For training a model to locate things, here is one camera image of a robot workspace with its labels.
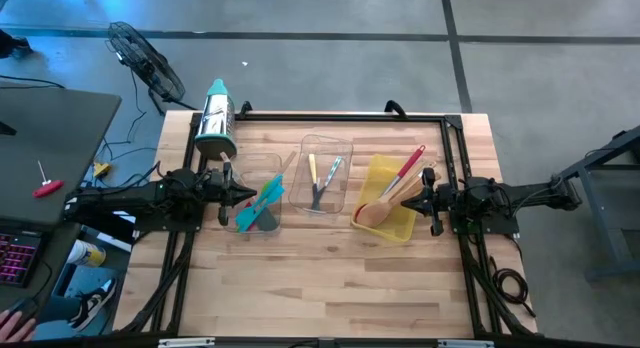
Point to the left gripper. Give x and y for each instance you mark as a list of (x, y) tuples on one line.
[(215, 188)]

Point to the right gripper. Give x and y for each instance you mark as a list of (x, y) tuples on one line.
[(442, 198)]

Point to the bright blue silicone spatula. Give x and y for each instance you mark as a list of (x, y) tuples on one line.
[(246, 219)]

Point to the green silicone spatula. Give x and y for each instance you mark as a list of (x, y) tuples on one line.
[(270, 184)]

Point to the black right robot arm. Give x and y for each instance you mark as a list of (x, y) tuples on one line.
[(525, 195)]

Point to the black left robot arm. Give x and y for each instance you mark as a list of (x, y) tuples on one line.
[(150, 193)]

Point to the yellow plastic bin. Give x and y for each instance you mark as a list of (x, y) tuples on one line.
[(400, 225)]

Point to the clear plastic bin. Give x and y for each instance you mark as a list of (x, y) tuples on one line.
[(260, 160), (345, 198)]

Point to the black clamp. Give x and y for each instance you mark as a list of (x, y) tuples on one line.
[(395, 108), (246, 108)]

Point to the yellow connector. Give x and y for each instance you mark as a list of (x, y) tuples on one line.
[(101, 169)]

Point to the black floor fan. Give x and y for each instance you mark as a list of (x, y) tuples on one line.
[(145, 63)]

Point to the white and yellow can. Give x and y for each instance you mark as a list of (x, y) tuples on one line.
[(87, 253)]

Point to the person's shoe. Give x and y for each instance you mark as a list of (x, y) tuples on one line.
[(95, 303)]

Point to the dark metal stand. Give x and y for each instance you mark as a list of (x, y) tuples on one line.
[(600, 158)]

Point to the dark gray desk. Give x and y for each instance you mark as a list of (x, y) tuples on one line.
[(55, 138)]

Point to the person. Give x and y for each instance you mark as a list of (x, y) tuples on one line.
[(57, 310)]

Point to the backlit keyboard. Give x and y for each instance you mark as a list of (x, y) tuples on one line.
[(17, 258)]

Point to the person's hand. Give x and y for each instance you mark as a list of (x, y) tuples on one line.
[(15, 330)]

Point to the silver metal bracket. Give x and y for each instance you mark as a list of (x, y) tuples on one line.
[(465, 343), (187, 342)]

